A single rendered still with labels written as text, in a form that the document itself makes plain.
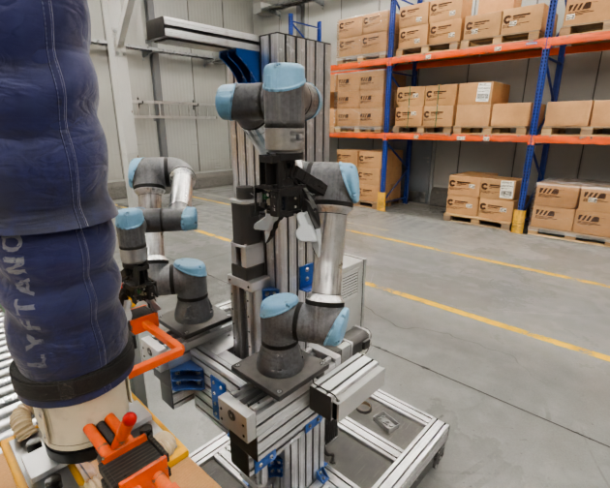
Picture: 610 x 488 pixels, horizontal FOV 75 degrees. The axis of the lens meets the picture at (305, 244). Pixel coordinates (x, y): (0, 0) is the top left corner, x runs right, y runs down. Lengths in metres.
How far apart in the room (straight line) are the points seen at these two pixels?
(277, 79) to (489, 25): 7.31
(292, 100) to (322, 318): 0.63
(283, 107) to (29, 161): 0.41
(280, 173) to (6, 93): 0.43
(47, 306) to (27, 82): 0.37
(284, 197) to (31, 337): 0.52
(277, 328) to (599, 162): 7.94
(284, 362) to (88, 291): 0.63
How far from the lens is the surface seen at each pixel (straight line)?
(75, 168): 0.78
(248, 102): 0.88
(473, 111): 7.86
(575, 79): 8.83
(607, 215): 7.43
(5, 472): 1.36
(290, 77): 0.75
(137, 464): 0.85
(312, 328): 1.16
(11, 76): 0.77
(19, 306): 0.85
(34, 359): 0.89
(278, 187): 0.75
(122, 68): 4.48
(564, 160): 8.81
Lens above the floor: 1.77
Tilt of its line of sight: 17 degrees down
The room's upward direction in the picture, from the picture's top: straight up
